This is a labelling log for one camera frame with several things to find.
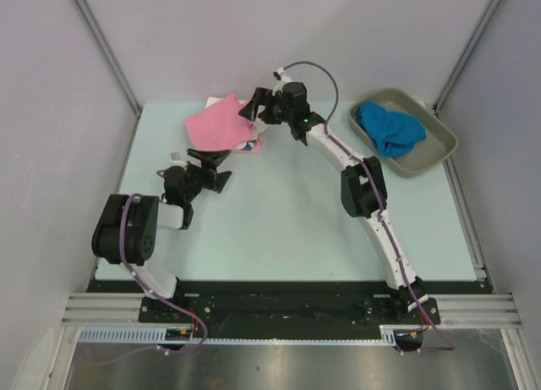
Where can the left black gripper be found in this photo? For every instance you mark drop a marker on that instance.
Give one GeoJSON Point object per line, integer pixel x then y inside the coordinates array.
{"type": "Point", "coordinates": [210, 176]}

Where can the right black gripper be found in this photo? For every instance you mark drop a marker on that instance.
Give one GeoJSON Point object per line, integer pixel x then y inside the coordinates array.
{"type": "Point", "coordinates": [259, 99]}

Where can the blue t shirt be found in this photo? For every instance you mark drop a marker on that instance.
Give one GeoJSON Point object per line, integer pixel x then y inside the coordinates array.
{"type": "Point", "coordinates": [392, 133]}

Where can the grey plastic tray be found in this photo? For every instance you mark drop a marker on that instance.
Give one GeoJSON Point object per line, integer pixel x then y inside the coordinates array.
{"type": "Point", "coordinates": [438, 146]}

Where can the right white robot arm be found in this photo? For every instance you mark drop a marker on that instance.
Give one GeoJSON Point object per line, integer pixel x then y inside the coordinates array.
{"type": "Point", "coordinates": [363, 190]}

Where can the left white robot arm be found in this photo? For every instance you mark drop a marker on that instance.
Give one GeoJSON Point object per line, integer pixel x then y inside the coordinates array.
{"type": "Point", "coordinates": [126, 231]}

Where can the white flower print t shirt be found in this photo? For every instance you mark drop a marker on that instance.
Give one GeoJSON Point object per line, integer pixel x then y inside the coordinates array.
{"type": "Point", "coordinates": [254, 133]}

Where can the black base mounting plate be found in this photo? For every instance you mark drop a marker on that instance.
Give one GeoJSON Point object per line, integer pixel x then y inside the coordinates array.
{"type": "Point", "coordinates": [291, 310]}

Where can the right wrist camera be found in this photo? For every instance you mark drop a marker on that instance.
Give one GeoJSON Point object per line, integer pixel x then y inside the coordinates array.
{"type": "Point", "coordinates": [282, 78]}

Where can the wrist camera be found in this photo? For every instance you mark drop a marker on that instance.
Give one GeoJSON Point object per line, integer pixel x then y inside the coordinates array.
{"type": "Point", "coordinates": [282, 78]}
{"type": "Point", "coordinates": [175, 160]}

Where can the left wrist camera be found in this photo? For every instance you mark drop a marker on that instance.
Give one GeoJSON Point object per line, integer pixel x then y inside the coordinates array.
{"type": "Point", "coordinates": [175, 160]}

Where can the grey slotted cable duct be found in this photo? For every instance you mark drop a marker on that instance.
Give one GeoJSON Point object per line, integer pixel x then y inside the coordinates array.
{"type": "Point", "coordinates": [383, 336]}

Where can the left aluminium frame post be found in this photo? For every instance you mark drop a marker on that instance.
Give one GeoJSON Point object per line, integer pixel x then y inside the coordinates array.
{"type": "Point", "coordinates": [102, 45]}

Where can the aluminium frame post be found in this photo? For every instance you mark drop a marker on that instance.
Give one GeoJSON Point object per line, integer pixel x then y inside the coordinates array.
{"type": "Point", "coordinates": [479, 30]}
{"type": "Point", "coordinates": [102, 45]}

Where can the right aluminium frame post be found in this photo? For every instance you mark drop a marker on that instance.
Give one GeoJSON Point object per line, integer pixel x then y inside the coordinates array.
{"type": "Point", "coordinates": [479, 30]}

